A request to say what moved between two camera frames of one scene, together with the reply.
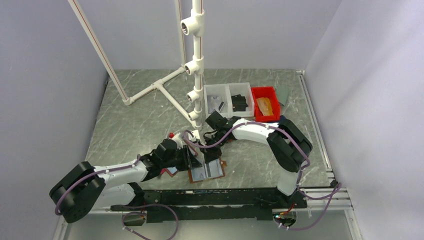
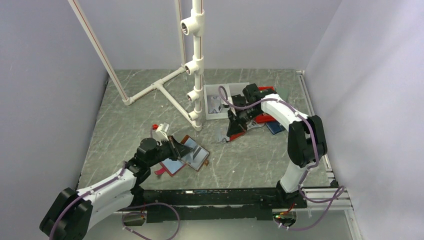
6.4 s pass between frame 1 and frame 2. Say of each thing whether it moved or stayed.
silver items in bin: stayed
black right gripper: moved
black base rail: stayed
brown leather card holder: moved
